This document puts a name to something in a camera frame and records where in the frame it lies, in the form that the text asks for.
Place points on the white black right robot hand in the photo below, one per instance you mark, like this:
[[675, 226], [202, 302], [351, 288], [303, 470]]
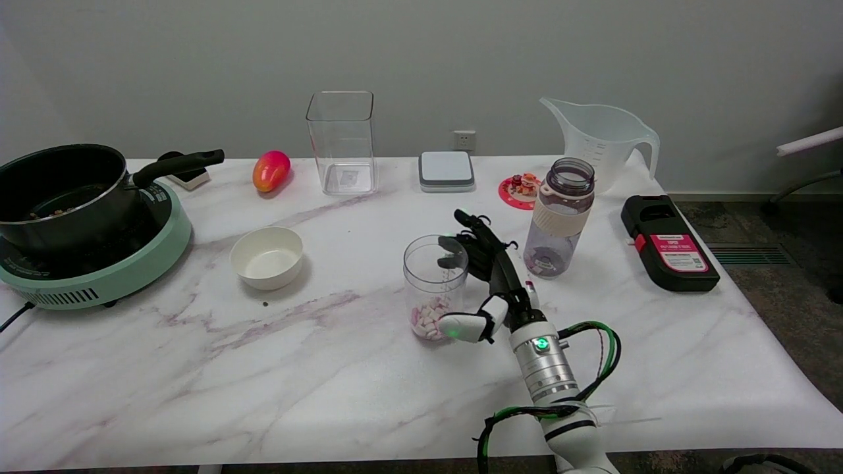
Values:
[[490, 276]]

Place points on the transparent cup with candy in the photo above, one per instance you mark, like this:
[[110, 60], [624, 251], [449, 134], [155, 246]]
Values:
[[428, 289]]

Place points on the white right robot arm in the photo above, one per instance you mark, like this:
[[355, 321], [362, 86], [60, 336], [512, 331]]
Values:
[[560, 401]]

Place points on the grey transparent water bottle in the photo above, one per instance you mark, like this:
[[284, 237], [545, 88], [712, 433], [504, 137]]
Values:
[[559, 217]]

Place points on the red coaster with toy figures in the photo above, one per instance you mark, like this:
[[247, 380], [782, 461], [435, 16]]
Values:
[[519, 190]]

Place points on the white grey square lid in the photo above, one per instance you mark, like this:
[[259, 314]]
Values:
[[446, 170]]

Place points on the translucent measuring jug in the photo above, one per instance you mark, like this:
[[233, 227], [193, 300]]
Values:
[[602, 145]]

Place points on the black box with pink label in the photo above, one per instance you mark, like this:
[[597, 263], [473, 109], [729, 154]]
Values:
[[666, 243]]

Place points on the clear square plastic container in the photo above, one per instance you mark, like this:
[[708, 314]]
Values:
[[342, 142]]

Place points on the white ceramic bowl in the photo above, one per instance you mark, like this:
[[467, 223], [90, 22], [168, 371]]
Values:
[[267, 257]]

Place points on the red yellow mango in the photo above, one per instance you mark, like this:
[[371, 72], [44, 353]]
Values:
[[271, 170]]

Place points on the floor vent grille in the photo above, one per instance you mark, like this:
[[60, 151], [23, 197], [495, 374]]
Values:
[[751, 254]]

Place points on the white black small device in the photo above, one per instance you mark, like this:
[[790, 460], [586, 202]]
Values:
[[188, 176]]

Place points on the white tube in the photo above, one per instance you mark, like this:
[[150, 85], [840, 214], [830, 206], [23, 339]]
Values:
[[809, 141]]

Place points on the green induction cooker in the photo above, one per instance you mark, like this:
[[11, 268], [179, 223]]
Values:
[[118, 263]]

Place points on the white wall socket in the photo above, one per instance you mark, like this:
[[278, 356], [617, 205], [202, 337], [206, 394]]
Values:
[[464, 140]]

